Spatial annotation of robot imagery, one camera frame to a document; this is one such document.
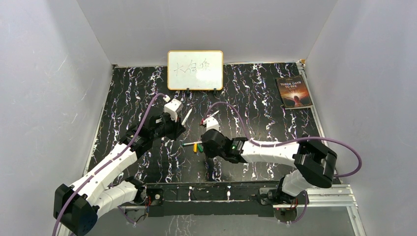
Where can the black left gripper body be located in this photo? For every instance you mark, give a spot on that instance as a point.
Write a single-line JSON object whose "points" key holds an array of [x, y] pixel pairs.
{"points": [[168, 127]]}

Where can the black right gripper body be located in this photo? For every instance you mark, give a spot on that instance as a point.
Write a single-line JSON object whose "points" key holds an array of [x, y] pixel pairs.
{"points": [[212, 153]]}

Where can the white pen blue cap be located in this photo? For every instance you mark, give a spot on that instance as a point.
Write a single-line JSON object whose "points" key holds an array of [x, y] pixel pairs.
{"points": [[186, 117]]}

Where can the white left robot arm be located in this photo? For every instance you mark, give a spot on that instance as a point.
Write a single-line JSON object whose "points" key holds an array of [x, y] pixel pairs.
{"points": [[79, 205]]}

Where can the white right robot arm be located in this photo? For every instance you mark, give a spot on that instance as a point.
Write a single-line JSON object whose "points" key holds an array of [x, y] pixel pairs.
{"points": [[313, 161]]}

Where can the white pen lower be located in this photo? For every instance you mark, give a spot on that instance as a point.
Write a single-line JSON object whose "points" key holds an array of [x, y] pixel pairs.
{"points": [[192, 143]]}

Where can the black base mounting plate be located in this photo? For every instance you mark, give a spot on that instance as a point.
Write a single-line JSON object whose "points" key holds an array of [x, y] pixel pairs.
{"points": [[210, 198]]}

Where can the white dry-erase board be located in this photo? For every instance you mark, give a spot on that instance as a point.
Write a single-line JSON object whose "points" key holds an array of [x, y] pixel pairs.
{"points": [[195, 70]]}

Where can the dark Three Days book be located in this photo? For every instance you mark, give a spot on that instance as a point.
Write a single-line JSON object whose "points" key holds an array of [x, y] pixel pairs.
{"points": [[294, 92]]}

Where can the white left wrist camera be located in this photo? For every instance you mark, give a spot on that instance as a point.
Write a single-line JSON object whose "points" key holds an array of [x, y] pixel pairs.
{"points": [[173, 108]]}

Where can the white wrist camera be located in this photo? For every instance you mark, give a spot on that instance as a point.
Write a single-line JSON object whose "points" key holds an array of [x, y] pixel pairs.
{"points": [[173, 108], [210, 123]]}

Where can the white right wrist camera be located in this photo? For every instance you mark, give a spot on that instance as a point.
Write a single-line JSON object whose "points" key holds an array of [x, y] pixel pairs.
{"points": [[210, 123]]}

